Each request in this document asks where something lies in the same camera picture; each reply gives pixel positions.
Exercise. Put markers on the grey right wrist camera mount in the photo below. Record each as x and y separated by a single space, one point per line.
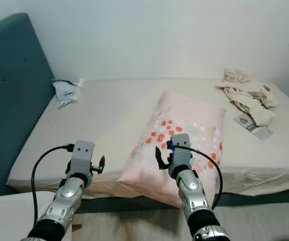
182 148

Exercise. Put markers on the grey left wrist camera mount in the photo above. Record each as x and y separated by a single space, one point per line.
83 151

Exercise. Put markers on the pink patterned pillow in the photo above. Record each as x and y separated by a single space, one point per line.
184 108

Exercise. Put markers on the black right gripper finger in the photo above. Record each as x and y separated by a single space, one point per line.
160 163

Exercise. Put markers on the bed with beige sheet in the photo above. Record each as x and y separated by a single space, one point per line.
104 115

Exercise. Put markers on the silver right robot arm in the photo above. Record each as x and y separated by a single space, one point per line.
189 191

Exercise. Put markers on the white crumpled plastic bag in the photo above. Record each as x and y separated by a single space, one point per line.
65 92

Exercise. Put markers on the crumpled beige clothes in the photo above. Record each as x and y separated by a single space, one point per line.
247 95

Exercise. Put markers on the grey printed booklet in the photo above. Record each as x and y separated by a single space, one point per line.
255 127

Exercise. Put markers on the teal upholstered headboard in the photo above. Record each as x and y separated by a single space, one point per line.
13 90

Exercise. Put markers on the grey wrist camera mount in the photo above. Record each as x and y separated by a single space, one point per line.
182 148
83 151

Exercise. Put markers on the white plastic chair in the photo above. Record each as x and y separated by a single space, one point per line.
8 218

